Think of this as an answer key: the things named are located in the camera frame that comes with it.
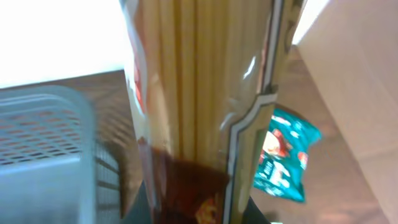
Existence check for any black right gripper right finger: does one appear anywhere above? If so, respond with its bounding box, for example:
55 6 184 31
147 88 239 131
242 197 271 224

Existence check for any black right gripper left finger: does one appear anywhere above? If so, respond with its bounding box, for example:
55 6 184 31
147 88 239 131
121 181 152 224

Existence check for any San Remo spaghetti packet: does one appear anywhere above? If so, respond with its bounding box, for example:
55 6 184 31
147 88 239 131
120 0 303 224

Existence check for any green Nescafe coffee bag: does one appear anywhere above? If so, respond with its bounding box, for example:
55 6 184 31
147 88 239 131
254 108 322 203

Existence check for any grey plastic basket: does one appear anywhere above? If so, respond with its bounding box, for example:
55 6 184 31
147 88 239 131
1 85 121 224

